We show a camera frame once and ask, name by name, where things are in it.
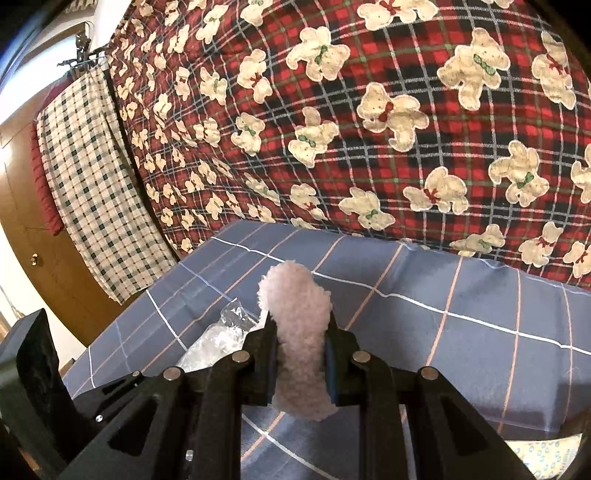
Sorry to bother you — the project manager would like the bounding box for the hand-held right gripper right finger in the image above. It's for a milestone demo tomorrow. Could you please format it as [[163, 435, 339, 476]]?
[[323, 311, 532, 480]]

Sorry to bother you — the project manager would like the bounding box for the clear plastic bag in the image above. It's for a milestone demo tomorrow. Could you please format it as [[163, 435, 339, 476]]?
[[175, 298, 264, 374]]

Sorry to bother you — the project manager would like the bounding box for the blue checked bedsheet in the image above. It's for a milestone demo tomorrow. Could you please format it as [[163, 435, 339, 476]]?
[[62, 220, 591, 480]]

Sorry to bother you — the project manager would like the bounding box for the dark clothes hanger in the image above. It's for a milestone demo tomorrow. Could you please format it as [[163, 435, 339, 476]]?
[[58, 32, 112, 75]]

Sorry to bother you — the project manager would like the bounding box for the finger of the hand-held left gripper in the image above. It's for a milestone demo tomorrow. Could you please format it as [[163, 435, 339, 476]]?
[[71, 369, 162, 418]]

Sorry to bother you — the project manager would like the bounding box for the red plaid bear blanket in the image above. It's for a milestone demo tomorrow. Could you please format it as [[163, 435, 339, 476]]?
[[106, 0, 591, 291]]

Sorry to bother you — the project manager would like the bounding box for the brown wooden wardrobe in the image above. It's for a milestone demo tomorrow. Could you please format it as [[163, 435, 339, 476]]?
[[0, 92, 139, 352]]

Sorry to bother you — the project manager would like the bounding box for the red hanging garment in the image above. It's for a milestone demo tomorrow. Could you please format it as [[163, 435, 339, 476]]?
[[30, 83, 65, 236]]

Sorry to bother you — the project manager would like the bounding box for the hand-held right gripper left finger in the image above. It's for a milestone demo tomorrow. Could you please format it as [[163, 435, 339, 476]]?
[[58, 323, 280, 480]]

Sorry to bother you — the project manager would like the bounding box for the floral tissue box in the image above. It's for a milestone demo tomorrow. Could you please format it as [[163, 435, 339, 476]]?
[[505, 434, 583, 480]]

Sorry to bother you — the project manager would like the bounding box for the beige checked hanging cloth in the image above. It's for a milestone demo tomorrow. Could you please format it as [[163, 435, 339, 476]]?
[[36, 67, 178, 305]]

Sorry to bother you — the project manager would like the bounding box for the pink fluffy pad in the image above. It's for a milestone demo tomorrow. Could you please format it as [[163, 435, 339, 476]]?
[[257, 260, 335, 422]]

